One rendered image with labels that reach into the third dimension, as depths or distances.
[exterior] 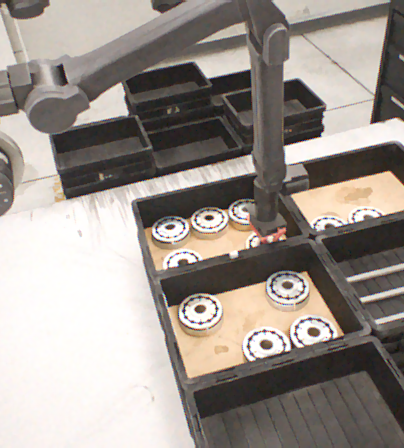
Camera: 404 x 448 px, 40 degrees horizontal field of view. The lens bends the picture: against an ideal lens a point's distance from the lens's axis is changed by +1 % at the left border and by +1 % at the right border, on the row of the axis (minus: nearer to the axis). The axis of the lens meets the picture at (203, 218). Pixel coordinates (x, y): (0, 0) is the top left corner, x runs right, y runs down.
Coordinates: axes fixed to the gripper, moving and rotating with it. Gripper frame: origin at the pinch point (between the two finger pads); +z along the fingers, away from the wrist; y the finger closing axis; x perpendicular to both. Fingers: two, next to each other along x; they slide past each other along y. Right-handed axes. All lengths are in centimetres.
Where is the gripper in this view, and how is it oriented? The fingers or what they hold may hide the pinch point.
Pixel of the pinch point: (265, 241)
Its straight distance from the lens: 143.0
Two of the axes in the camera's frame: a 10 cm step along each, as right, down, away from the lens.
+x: -9.2, 3.0, -2.5
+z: 0.6, 7.5, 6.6
